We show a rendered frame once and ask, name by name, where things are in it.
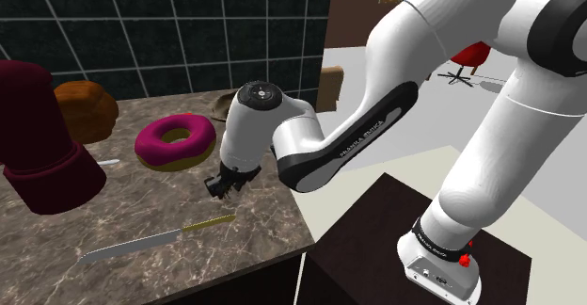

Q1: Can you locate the brown flat lump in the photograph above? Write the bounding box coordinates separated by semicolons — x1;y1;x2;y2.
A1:
208;89;240;123

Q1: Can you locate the pink frosted donut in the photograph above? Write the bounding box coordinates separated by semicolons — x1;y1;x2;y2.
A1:
134;113;217;173

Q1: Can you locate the tan block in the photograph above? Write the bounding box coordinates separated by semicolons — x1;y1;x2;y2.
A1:
315;65;345;113

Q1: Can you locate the dark robot stand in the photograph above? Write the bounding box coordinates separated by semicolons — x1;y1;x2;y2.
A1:
304;171;533;305

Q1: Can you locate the brown bread loaf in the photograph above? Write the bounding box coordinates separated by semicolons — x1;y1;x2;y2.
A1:
53;80;119;146

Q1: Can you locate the dark red cylinder mill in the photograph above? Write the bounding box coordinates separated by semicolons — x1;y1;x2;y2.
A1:
0;59;108;217

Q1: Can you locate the red swivel chair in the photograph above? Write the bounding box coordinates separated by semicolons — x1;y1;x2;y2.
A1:
436;40;492;88

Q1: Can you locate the knife with yellow handle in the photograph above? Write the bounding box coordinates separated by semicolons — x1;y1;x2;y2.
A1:
76;213;238;265

